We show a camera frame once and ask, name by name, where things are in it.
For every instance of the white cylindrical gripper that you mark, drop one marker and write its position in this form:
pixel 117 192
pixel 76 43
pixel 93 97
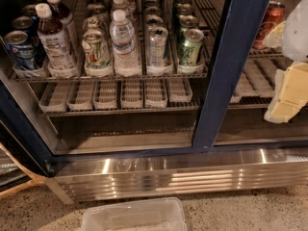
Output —
pixel 296 33

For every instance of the brown tea bottle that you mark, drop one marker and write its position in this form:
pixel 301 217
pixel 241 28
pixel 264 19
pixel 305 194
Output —
pixel 53 38
pixel 66 17

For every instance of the front clear water bottle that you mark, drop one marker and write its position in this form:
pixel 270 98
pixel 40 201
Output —
pixel 125 45

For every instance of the clear water bottle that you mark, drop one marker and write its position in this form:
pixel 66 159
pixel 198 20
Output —
pixel 121 5
pixel 125 45

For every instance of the steel fridge base grille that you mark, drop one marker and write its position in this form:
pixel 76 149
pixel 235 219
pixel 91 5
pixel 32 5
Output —
pixel 113 178

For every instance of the red cola can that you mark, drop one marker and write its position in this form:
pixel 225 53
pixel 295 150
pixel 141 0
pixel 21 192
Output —
pixel 273 15

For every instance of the front silver slim can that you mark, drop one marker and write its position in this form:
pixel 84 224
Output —
pixel 158 46

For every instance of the front green white soda can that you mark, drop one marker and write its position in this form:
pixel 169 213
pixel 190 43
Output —
pixel 96 49

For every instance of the clear plastic bin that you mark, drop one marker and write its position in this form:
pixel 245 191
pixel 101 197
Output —
pixel 159 214

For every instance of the front blue pepsi can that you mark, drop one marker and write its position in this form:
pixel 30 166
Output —
pixel 21 49

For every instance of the blue pepsi can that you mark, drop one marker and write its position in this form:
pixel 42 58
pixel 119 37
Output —
pixel 21 49
pixel 29 26

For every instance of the blue fridge door frame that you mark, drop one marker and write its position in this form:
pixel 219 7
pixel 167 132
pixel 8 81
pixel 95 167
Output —
pixel 238 27

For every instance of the lower wire fridge shelf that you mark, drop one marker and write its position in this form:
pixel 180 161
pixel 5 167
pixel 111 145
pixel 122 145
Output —
pixel 152 94

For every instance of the wire fridge shelf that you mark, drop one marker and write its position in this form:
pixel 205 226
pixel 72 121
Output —
pixel 152 94
pixel 207 13

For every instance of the top wire fridge shelf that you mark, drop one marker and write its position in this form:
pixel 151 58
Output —
pixel 207 13

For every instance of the wooden chair frame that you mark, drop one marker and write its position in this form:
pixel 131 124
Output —
pixel 14 177

